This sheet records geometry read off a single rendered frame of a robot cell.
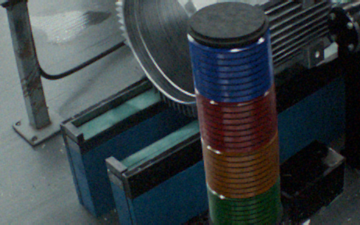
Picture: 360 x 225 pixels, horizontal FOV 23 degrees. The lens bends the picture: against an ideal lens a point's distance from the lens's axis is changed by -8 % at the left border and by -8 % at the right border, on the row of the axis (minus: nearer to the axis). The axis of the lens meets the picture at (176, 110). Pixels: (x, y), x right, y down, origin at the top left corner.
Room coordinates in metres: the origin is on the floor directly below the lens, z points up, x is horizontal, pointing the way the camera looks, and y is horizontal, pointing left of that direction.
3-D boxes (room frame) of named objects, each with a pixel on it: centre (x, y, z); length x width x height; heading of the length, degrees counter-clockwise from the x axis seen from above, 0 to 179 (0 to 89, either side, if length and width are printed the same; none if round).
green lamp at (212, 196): (0.57, -0.05, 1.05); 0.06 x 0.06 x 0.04
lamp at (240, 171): (0.57, -0.05, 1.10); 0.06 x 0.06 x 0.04
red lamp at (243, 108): (0.57, -0.05, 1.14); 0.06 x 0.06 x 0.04
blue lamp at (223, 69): (0.57, -0.05, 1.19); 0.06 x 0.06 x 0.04
